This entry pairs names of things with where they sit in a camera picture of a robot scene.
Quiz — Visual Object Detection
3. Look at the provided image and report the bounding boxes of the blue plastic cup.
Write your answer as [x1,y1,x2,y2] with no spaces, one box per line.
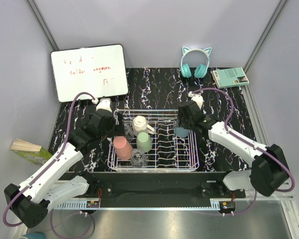
[174,127,190,138]

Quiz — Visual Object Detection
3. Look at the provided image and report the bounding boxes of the green plastic cup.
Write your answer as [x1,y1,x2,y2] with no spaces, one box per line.
[137,132,152,153]

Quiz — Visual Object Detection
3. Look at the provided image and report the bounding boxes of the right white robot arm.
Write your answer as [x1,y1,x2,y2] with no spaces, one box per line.
[177,100,290,198]

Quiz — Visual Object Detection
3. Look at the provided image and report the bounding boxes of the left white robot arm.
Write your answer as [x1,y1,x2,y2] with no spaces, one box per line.
[4,110,125,229]

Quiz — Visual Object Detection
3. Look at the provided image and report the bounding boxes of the clear glass at rack back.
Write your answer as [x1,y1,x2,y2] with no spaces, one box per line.
[124,123,134,142]

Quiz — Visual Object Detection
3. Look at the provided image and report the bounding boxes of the clear glass near rack front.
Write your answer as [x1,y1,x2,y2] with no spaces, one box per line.
[131,149,148,168]

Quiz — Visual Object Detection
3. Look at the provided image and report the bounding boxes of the white faceted mug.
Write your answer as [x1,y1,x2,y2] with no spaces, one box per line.
[132,116,156,136]

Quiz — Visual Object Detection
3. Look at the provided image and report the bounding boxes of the pink plastic cup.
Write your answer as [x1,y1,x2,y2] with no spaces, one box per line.
[113,136,133,160]

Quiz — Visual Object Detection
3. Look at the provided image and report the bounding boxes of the teal cat-ear headphones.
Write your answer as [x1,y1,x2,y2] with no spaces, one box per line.
[180,46,212,79]

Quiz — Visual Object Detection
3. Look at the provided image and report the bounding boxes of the white dry-erase board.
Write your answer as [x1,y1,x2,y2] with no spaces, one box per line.
[50,44,129,103]

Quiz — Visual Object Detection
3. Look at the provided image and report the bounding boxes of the teal paperback book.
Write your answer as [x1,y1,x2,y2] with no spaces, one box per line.
[211,67,249,89]

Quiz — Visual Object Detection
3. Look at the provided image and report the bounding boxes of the green box with wood top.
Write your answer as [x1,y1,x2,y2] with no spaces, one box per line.
[10,138,52,165]

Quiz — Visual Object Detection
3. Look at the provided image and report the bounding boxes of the blue round object at bottom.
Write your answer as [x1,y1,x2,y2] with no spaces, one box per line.
[18,232,46,239]

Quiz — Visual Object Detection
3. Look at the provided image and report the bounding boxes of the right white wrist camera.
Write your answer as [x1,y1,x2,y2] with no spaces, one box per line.
[188,91,203,110]

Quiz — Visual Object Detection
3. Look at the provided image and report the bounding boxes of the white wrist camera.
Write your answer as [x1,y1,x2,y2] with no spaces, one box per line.
[188,91,203,110]
[92,98,113,113]

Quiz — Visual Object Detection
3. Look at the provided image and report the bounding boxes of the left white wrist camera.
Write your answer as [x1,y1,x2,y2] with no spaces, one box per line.
[92,98,113,113]

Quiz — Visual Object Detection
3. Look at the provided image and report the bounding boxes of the white wire dish rack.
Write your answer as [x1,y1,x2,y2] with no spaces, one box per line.
[107,109,200,172]

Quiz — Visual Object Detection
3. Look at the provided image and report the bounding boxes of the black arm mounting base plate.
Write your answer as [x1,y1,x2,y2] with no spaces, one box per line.
[57,171,260,210]

